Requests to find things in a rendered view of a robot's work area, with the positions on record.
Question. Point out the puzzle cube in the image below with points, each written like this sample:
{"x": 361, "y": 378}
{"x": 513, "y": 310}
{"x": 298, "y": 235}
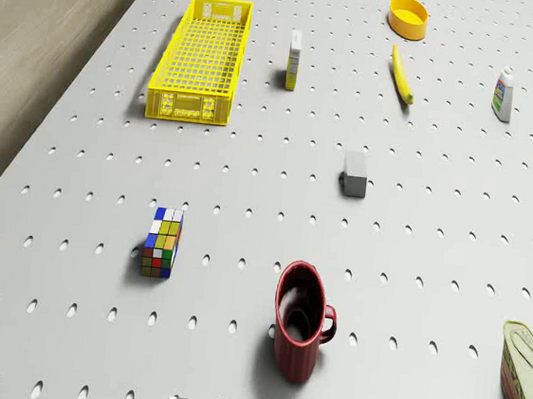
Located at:
{"x": 161, "y": 245}

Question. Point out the yellow white box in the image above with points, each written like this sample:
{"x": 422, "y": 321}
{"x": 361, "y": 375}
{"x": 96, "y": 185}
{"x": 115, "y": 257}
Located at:
{"x": 293, "y": 64}

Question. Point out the banana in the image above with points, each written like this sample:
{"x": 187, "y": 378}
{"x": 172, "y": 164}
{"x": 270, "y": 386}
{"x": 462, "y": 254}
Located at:
{"x": 400, "y": 75}

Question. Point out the white bottle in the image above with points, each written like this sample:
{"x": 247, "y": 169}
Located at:
{"x": 502, "y": 98}

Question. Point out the yellow basket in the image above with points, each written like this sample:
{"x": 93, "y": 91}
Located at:
{"x": 161, "y": 88}

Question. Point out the yellow bowl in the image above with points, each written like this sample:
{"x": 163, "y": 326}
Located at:
{"x": 408, "y": 19}

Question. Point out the grey cube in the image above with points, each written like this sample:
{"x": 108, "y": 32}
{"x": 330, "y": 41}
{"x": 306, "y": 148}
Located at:
{"x": 355, "y": 178}

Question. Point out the red mug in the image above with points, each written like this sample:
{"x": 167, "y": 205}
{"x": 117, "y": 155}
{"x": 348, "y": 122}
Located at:
{"x": 295, "y": 355}

